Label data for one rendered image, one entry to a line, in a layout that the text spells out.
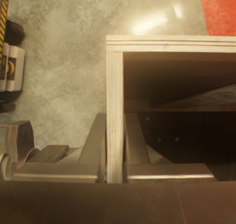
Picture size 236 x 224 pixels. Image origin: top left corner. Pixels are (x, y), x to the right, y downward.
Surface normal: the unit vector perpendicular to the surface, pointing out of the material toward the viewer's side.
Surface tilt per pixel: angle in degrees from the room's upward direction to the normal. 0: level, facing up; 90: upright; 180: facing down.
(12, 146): 0
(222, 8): 0
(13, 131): 23
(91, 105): 0
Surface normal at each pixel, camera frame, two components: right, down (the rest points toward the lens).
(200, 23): -0.01, 0.12
